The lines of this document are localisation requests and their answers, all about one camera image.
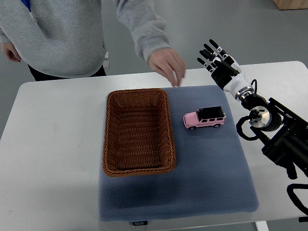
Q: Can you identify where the pink toy car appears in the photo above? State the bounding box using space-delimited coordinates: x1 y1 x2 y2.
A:
183 106 226 130

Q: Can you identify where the black cable loop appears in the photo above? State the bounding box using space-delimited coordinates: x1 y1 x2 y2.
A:
235 115 262 141

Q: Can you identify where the blue grey cushion mat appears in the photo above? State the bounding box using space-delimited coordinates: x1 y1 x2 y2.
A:
98 85 259 221

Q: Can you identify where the grey sweatshirt person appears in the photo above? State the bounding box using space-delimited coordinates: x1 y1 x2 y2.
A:
0 0 168 78

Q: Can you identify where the black cable lower right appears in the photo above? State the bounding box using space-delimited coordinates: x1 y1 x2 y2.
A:
286 183 308 217

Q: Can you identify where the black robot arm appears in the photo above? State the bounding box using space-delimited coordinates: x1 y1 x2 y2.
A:
197 39 308 180

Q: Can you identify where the person right hand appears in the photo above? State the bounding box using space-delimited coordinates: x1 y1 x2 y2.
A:
1 42 22 63

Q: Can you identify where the wooden furniture corner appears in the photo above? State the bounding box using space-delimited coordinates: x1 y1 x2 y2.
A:
273 0 308 10

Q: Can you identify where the person left hand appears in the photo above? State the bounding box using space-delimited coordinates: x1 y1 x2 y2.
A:
147 48 186 87

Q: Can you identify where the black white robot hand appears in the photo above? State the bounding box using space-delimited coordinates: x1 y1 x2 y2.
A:
197 39 254 100

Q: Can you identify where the brown wicker basket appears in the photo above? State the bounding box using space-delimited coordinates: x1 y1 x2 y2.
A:
102 88 176 177

